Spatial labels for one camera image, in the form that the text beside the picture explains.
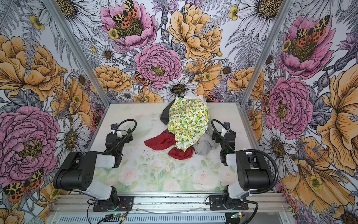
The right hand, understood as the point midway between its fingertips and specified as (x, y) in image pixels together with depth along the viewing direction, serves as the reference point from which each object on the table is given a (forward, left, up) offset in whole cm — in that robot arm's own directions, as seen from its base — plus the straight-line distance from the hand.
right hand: (221, 132), depth 94 cm
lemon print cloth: (+8, +22, +4) cm, 23 cm away
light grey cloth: (-8, +11, -3) cm, 14 cm away
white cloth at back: (+27, +13, +8) cm, 31 cm away
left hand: (+1, +65, +1) cm, 65 cm away
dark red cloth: (-2, +36, -3) cm, 37 cm away
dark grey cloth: (+19, +39, -3) cm, 43 cm away
